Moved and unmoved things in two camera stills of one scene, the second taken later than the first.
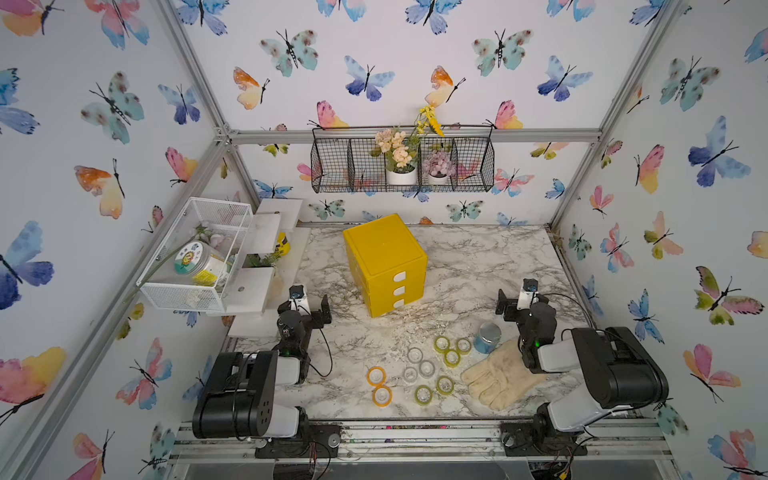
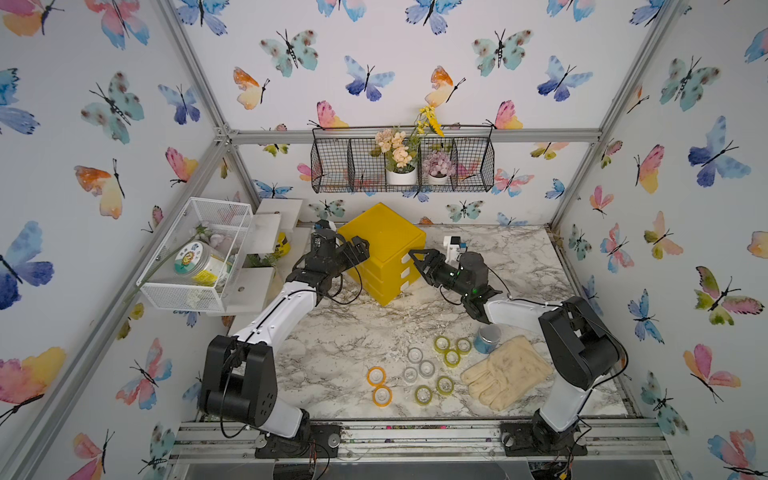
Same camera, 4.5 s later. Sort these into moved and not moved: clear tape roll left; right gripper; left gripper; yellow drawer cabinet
Moved: yellow drawer cabinet; left gripper; right gripper
Not moved: clear tape roll left
